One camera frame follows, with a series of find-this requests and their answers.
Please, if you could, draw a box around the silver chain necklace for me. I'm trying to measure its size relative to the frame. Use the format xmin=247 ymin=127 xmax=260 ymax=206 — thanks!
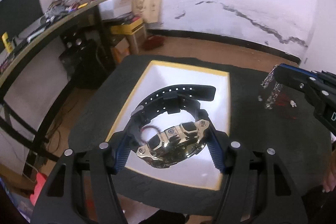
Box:
xmin=260 ymin=65 xmax=284 ymax=110

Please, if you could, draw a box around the gold black wristwatch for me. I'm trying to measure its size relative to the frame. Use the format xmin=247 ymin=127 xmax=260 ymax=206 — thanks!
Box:
xmin=125 ymin=85 xmax=216 ymax=169

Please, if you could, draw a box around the yellow white storage box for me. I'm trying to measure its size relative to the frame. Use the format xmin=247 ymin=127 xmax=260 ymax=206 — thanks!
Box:
xmin=105 ymin=60 xmax=231 ymax=191

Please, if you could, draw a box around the black speaker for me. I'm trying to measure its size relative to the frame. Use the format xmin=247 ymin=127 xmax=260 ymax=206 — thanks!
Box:
xmin=59 ymin=30 xmax=90 ymax=57

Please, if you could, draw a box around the black yellow-edged desk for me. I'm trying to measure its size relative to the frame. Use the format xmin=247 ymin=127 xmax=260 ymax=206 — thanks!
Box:
xmin=1 ymin=0 xmax=112 ymax=162

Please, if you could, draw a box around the dark red floor cloth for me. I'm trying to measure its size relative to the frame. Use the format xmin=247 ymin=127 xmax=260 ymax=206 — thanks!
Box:
xmin=142 ymin=35 xmax=165 ymax=51

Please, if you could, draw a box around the yellow black cardboard box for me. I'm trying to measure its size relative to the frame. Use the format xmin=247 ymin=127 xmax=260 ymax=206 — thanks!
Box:
xmin=109 ymin=17 xmax=143 ymax=35

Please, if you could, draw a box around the brown kraft paper bag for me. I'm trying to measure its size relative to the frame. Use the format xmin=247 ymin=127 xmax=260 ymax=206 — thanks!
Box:
xmin=132 ymin=0 xmax=162 ymax=24

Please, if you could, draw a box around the black computer monitor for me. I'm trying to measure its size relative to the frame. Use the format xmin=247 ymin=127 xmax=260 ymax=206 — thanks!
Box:
xmin=1 ymin=0 xmax=43 ymax=46

